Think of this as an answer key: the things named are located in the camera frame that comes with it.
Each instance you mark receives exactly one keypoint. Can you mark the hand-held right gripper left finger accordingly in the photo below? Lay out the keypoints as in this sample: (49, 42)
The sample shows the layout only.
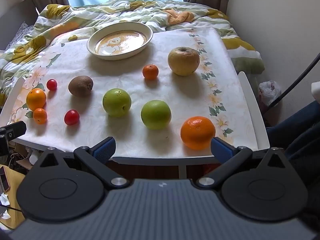
(105, 149)

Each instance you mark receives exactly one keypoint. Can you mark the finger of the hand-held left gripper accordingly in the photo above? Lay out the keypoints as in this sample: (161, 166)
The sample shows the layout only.
(13, 130)

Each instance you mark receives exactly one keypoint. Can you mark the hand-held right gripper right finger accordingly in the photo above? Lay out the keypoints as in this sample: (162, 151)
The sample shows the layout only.
(221, 148)

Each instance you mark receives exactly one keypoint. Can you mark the large orange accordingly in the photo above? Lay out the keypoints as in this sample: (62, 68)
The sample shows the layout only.
(197, 133)

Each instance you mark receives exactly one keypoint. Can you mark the small mandarin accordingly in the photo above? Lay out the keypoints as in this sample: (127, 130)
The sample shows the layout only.
(40, 116)
(150, 71)

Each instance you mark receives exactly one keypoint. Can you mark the medium orange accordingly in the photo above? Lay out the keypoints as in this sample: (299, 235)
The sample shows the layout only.
(36, 98)

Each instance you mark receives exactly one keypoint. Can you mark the green apple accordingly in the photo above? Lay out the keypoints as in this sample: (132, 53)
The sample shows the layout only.
(156, 114)
(116, 102)

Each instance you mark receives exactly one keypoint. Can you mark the brown kiwi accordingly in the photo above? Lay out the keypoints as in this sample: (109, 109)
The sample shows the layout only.
(80, 86)

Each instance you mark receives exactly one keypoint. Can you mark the cream bowl with bear print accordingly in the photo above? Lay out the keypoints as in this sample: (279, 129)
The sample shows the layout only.
(120, 41)

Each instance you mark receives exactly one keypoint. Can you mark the red cherry tomato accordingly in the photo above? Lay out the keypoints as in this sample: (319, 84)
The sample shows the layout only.
(72, 117)
(52, 84)

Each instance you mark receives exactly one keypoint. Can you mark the smartphone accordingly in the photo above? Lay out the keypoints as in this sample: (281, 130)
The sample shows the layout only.
(3, 178)

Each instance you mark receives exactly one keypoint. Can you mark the white floral tablecloth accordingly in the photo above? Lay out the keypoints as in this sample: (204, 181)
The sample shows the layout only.
(140, 90)

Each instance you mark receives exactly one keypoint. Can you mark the crumpled white tissue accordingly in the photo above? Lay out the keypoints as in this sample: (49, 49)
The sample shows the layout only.
(3, 200)

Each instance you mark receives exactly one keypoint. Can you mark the white plastic bag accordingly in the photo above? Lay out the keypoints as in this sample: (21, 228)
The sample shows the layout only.
(269, 92)

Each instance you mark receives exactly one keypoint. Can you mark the person's leg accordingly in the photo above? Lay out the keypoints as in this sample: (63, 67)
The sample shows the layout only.
(297, 125)

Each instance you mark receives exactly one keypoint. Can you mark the grey patterned cloth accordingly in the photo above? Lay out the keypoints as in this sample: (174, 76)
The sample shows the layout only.
(17, 36)

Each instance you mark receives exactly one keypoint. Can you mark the yellow apple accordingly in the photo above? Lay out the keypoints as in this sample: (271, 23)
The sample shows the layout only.
(183, 61)

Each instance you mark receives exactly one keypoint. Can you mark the green striped floral blanket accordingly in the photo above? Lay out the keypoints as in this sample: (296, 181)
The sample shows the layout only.
(75, 17)

